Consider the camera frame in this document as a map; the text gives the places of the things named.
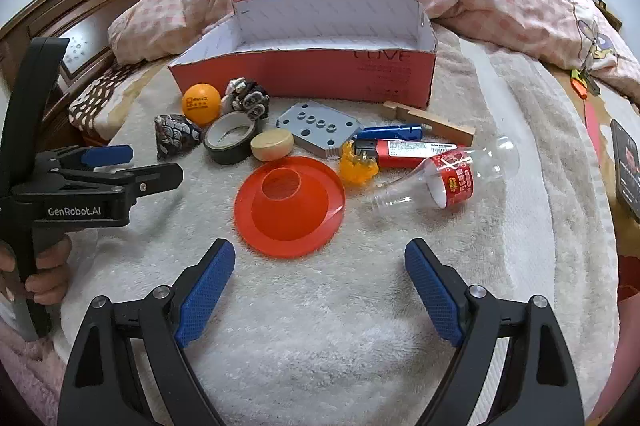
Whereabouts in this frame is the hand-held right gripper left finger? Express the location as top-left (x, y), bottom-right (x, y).
top-left (56, 238), bottom-right (236, 426)

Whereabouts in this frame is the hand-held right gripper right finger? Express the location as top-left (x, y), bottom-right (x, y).
top-left (404, 238), bottom-right (586, 426)

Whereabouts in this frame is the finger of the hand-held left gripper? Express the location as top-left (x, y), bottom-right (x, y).
top-left (42, 144), bottom-right (135, 171)
top-left (30, 163), bottom-right (184, 207)

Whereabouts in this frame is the dark patterned triangular pouch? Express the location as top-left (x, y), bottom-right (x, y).
top-left (154, 113), bottom-right (203, 161)

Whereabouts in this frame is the black tape roll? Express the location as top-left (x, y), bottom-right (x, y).
top-left (202, 111), bottom-right (257, 165)

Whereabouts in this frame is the orange ball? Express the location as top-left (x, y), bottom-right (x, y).
top-left (181, 82), bottom-right (222, 125)

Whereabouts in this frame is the clear plastic bottle red label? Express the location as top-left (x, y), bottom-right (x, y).
top-left (369, 136), bottom-right (521, 213)

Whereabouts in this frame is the orange plastic cone disc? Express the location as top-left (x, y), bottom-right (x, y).
top-left (234, 157), bottom-right (347, 258)

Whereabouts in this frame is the black white toy figure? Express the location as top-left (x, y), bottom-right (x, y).
top-left (221, 78), bottom-right (269, 123)

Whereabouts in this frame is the round beige wooden disc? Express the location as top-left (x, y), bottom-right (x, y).
top-left (250, 129), bottom-right (297, 163)

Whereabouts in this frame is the yellow plastic toy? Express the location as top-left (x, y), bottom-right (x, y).
top-left (339, 141), bottom-right (379, 187)

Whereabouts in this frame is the notched wooden block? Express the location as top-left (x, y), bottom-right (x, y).
top-left (382, 100), bottom-right (476, 147)

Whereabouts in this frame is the grey plastic plate with holes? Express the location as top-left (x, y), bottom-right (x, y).
top-left (275, 102), bottom-right (363, 161)

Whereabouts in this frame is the red cardboard box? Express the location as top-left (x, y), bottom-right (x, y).
top-left (167, 0), bottom-right (439, 111)

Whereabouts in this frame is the person's left forearm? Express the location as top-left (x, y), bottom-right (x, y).
top-left (0, 301), bottom-right (66, 412)

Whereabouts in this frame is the person's left hand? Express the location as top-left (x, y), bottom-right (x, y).
top-left (0, 236), bottom-right (73, 307)

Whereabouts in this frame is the brown dotted pillow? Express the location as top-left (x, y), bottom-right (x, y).
top-left (67, 63), bottom-right (146, 147)

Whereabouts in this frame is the red labelled tube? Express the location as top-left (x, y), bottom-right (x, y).
top-left (352, 139), bottom-right (461, 169)

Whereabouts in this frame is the blue plastic clip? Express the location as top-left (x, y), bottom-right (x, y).
top-left (351, 123), bottom-right (424, 141)

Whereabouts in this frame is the black smartphone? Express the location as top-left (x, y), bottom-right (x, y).
top-left (610, 118), bottom-right (640, 223)

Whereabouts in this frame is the orange green toy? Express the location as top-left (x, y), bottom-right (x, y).
top-left (570, 68), bottom-right (601, 99)

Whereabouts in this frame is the wooden side desk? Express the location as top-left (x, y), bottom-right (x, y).
top-left (555, 0), bottom-right (626, 31)

